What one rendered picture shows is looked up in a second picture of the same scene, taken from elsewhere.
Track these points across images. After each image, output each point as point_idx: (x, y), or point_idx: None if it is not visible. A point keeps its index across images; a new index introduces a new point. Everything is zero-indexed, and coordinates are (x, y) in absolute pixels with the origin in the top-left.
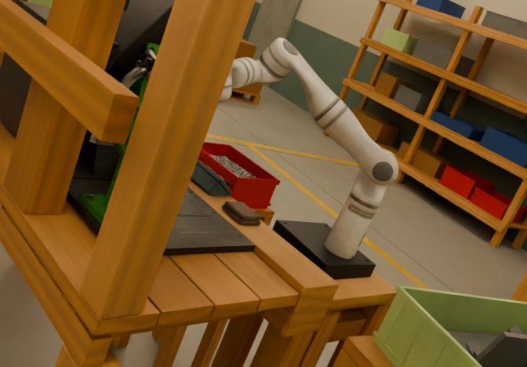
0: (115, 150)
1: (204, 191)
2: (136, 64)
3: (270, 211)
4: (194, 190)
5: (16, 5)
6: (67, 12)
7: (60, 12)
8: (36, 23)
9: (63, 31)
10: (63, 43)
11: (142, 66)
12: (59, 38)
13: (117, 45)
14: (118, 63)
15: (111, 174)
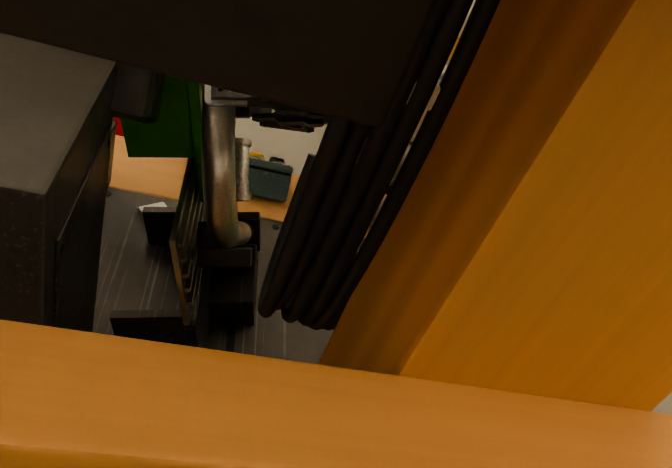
0: (202, 293)
1: (271, 202)
2: (215, 104)
3: (235, 119)
4: (269, 217)
5: (18, 346)
6: (623, 325)
7: (557, 327)
8: (395, 410)
9: (582, 382)
10: (667, 439)
11: (254, 107)
12: (586, 415)
13: (115, 67)
14: (143, 118)
15: (207, 331)
